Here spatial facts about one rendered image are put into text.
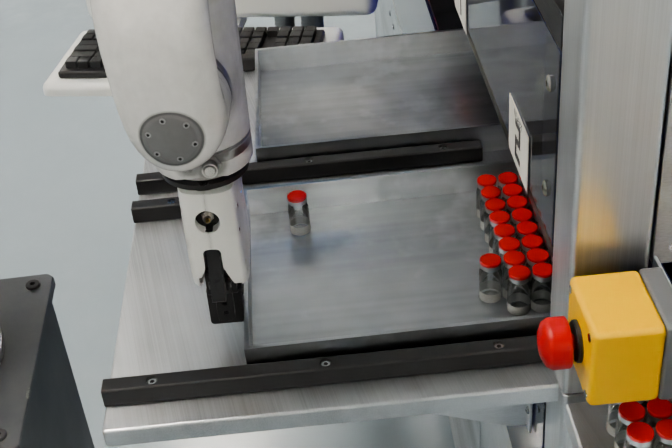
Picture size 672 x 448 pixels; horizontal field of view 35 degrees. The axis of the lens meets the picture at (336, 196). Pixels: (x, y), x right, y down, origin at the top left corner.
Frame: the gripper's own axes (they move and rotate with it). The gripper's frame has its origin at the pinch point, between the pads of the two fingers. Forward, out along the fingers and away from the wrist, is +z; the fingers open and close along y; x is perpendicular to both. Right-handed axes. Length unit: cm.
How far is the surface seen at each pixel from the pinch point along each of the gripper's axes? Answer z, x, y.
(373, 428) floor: 92, -16, 70
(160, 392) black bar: 3.0, 6.0, -8.1
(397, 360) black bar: 1.9, -15.1, -8.0
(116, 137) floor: 93, 47, 194
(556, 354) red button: -8.4, -25.9, -19.9
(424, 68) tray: 4, -25, 50
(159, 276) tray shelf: 4.3, 7.6, 10.3
